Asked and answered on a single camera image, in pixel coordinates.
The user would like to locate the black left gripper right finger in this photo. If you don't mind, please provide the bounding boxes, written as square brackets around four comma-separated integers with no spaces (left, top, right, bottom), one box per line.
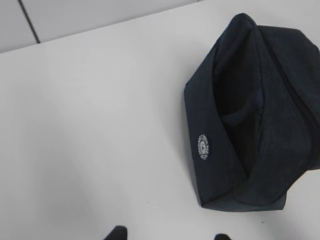
[214,227,238,240]

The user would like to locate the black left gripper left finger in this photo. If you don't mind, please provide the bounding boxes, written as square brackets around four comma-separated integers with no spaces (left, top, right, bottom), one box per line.
[104,225,128,240]

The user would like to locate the dark blue lunch bag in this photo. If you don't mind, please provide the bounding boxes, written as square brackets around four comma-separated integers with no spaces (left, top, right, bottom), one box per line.
[184,13,320,213]

